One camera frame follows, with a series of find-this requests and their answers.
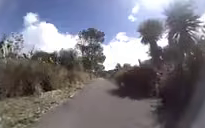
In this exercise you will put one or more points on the tall dark green tree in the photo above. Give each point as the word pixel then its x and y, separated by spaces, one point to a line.
pixel 91 48

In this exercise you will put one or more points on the dark shrubs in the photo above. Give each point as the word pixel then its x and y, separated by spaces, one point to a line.
pixel 140 81

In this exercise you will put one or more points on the grey asphalt path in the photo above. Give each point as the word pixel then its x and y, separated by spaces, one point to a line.
pixel 96 106

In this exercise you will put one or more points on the dry brown bushes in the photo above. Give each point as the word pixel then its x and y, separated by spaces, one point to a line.
pixel 26 76

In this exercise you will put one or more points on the dry grass verge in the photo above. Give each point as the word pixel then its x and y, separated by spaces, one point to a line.
pixel 26 106

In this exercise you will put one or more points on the tall palm-like tree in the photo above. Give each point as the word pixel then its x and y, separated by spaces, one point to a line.
pixel 181 25

